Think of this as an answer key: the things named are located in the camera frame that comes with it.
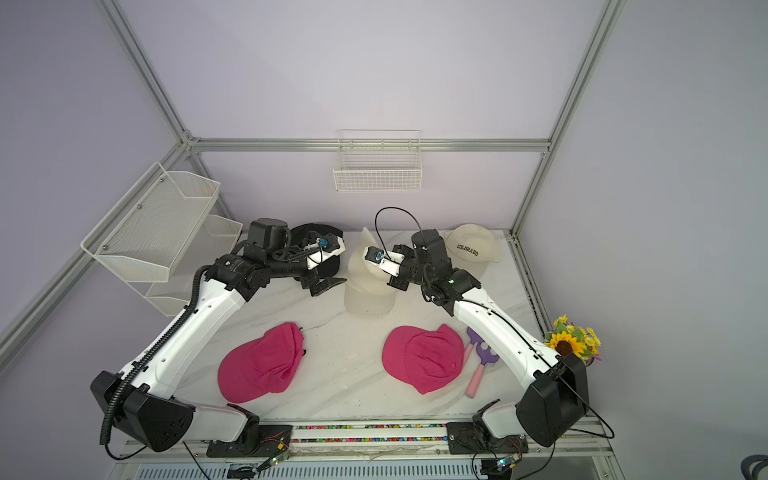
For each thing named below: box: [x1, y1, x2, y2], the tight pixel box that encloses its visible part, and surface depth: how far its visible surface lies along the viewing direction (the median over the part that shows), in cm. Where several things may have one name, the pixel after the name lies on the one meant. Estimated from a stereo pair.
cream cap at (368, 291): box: [344, 226, 398, 315], surface depth 92 cm
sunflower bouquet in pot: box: [544, 314, 601, 367], surface depth 65 cm
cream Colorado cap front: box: [344, 282, 397, 315], surface depth 101 cm
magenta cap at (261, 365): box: [217, 322, 305, 404], surface depth 85 cm
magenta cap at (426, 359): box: [382, 324, 465, 395], surface depth 86 cm
